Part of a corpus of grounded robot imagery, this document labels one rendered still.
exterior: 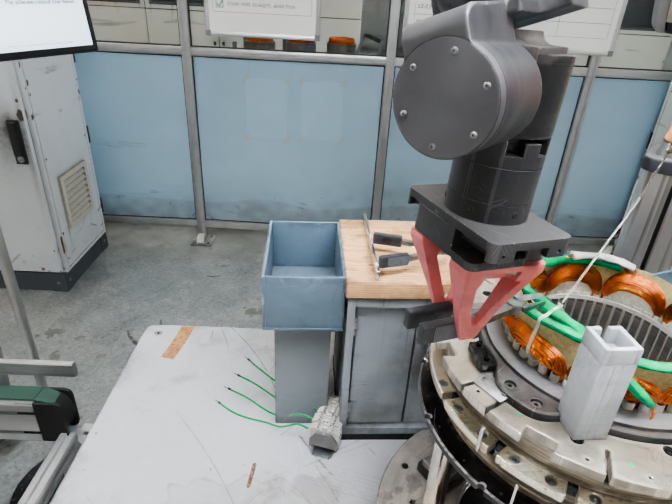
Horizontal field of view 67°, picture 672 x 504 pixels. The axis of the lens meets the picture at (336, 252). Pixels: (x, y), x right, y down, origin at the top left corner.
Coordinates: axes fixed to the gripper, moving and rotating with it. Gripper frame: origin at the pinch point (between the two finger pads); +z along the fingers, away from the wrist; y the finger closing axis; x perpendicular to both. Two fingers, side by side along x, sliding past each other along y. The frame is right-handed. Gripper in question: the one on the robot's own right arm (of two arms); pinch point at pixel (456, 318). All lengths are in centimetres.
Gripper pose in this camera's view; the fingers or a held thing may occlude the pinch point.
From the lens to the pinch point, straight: 40.5
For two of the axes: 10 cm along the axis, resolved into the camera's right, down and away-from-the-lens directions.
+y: 3.8, 4.6, -8.0
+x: 9.2, -0.8, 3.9
